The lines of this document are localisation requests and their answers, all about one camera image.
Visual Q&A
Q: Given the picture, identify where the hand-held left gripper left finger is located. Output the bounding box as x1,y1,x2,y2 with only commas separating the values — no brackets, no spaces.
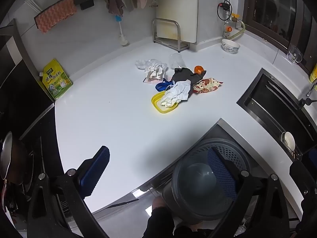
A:
27,146,111,238

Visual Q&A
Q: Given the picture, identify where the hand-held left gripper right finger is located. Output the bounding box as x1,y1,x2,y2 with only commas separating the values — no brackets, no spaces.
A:
207,147,290,238

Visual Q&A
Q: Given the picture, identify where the grey plastic trash bin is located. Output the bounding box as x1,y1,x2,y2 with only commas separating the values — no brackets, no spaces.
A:
162,137,258,226

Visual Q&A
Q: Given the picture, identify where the dark grey cloth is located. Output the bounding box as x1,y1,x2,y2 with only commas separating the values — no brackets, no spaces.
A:
171,67,207,101

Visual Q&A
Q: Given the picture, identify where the blue strap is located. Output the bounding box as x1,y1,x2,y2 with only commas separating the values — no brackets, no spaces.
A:
156,79,175,91

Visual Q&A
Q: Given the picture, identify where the white cup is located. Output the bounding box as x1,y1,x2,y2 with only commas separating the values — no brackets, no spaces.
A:
281,131,296,152

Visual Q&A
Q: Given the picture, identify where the dark steel sink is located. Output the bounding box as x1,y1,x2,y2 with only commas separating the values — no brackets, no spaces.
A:
236,68,317,159

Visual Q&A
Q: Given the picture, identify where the metal pot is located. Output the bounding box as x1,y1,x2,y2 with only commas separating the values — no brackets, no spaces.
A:
0,131,33,186

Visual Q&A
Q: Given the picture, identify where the printed snack bag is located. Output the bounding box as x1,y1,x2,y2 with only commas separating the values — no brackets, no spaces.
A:
193,77,223,93

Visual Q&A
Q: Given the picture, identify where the yellow plastic lid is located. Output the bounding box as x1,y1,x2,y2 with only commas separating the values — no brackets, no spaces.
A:
152,91,180,114

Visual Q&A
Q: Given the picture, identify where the white crumpled cloth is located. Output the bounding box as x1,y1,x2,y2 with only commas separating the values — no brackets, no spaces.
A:
160,79,192,108

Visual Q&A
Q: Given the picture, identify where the yellow-green seasoning pouch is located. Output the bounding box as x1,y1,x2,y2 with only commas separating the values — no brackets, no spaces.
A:
40,59,73,100

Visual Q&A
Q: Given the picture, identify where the pink flat package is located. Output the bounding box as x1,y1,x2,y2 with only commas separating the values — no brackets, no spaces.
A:
144,73,166,86

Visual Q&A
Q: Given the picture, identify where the steel faucet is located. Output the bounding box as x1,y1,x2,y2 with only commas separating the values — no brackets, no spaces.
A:
298,81,317,108

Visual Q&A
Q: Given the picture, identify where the clear plastic cup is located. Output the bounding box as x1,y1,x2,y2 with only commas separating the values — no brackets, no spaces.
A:
169,53,186,70

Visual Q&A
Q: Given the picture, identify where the patterned ceramic bowl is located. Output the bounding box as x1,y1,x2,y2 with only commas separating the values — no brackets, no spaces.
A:
221,39,241,54

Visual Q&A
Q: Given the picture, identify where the steel cutting board rack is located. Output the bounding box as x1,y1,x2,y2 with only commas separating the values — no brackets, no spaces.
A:
152,18,190,52

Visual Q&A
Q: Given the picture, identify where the blue white bottle brush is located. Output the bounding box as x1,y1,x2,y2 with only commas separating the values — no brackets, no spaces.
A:
115,15,129,46

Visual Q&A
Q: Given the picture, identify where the yellow detergent bottle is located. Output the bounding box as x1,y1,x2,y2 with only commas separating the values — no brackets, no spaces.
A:
309,63,317,83

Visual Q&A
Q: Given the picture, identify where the glass measuring cup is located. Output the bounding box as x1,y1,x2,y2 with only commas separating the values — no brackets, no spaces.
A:
287,44,303,63

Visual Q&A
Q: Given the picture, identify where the white cutting board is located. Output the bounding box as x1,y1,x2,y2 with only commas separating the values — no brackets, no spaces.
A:
156,19,179,41

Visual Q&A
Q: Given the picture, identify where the orange waffle sponge cloth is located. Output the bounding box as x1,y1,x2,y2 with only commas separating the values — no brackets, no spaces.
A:
34,0,78,34

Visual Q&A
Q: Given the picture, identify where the black gas shutoff valve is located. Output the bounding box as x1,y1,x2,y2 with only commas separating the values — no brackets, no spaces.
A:
217,0,232,21

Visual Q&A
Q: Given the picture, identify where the brown hanging cloth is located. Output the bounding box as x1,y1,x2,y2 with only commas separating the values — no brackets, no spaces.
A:
104,0,125,15

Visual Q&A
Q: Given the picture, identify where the dark framed window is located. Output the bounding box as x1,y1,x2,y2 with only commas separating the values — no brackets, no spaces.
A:
244,0,317,73

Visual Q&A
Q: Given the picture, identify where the white sticks bundle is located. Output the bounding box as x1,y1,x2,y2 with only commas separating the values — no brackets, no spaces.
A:
25,0,43,13

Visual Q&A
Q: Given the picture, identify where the yellow-green gas hose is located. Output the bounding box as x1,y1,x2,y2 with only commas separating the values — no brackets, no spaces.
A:
229,20,245,40

